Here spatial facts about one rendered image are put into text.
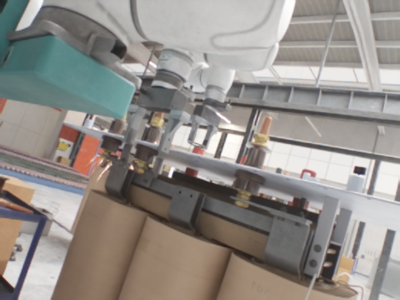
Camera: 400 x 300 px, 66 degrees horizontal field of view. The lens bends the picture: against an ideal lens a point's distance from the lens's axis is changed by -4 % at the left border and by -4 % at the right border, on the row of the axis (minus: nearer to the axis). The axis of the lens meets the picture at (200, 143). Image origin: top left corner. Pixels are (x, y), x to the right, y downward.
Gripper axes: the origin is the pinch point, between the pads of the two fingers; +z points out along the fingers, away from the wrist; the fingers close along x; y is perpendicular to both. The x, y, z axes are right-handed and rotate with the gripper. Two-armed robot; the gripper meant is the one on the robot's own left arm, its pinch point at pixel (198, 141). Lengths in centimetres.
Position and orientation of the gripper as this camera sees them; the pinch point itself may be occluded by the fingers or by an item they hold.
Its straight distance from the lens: 130.0
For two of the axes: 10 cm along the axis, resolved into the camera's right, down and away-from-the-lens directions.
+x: -5.5, -3.2, -7.7
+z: -3.2, 9.3, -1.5
